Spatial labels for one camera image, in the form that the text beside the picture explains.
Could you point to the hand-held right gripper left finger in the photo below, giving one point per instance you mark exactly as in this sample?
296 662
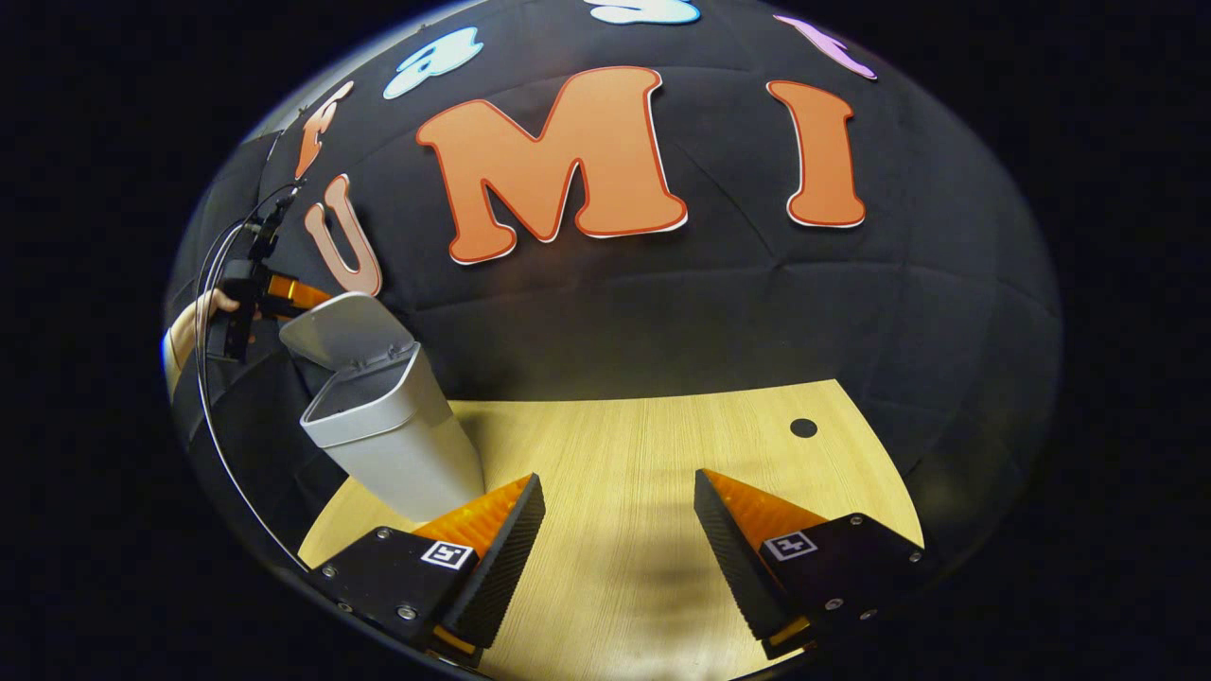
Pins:
511 558

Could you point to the black round desk grommet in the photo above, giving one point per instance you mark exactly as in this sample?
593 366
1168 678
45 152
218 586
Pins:
803 427

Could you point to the white desktop garbage bin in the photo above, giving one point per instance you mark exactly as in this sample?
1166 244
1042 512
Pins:
397 445

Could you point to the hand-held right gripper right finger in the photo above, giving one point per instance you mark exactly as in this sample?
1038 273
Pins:
733 567

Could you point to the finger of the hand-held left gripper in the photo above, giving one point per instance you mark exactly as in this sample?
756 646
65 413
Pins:
298 293

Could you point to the wooden desktop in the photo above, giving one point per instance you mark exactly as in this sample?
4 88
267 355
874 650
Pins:
643 445

